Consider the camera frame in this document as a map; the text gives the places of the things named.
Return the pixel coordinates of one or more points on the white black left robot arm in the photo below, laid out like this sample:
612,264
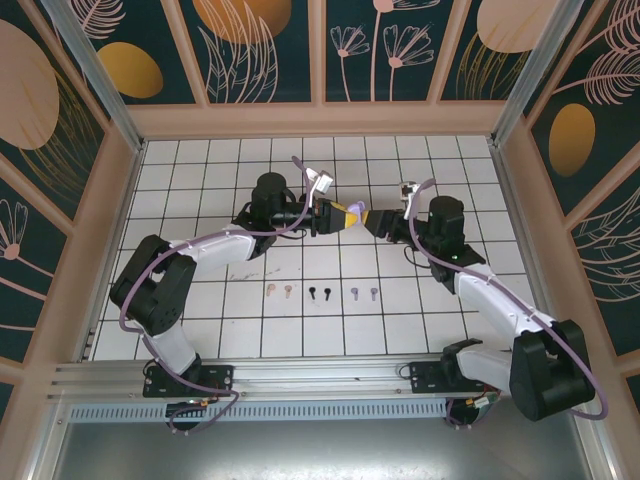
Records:
215,247

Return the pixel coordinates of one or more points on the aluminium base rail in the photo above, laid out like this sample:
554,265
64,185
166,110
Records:
320,372

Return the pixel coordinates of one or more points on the grey metal sheet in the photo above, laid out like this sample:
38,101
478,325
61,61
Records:
320,450

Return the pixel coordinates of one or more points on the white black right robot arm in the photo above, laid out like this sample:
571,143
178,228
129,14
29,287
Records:
500,300

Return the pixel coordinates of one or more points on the aluminium table side rail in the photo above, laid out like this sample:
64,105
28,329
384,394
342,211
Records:
125,200
512,200

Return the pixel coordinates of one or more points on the aluminium corner post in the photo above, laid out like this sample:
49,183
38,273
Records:
98,80
535,70

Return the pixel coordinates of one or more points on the yellow power connector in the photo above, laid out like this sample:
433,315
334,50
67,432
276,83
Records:
481,402
203,402

